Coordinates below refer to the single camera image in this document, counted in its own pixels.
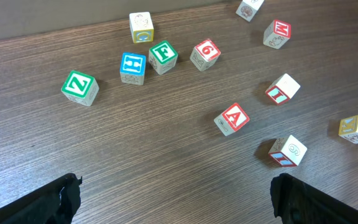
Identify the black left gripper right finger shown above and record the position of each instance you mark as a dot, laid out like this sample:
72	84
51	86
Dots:
296	202

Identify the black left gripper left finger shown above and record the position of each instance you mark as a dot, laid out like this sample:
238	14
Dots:
55	202

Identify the plain red trimmed block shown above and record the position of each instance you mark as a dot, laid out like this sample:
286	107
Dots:
288	151

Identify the red edged plain block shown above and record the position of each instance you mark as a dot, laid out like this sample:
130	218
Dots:
282	89

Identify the plain B letter block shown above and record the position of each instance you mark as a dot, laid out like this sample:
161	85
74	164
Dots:
348	129

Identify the red A letter block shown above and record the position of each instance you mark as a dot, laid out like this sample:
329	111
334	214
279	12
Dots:
232	119

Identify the green Z letter block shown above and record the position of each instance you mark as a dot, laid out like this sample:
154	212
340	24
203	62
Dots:
80	88

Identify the blue letter block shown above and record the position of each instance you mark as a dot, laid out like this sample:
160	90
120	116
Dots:
132	69

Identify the red M letter block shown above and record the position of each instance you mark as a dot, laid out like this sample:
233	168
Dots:
277	34

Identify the red 6 number block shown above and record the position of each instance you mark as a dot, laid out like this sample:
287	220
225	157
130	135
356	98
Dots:
204	55

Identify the green F letter block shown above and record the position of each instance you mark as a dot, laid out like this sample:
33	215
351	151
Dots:
162	57

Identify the yellow letter block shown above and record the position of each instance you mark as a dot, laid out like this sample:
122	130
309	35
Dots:
142	29

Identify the blue white corner block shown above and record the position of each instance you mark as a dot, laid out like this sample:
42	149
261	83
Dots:
248	9

